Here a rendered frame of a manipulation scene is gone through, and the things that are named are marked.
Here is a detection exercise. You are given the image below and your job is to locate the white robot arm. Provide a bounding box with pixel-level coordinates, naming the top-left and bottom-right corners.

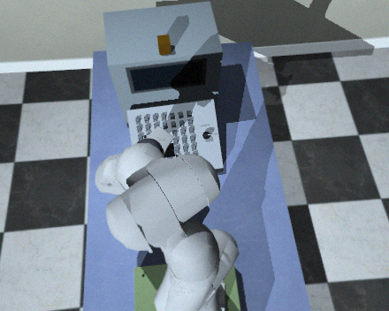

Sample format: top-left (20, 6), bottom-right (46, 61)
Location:
top-left (95, 126), bottom-right (239, 311)

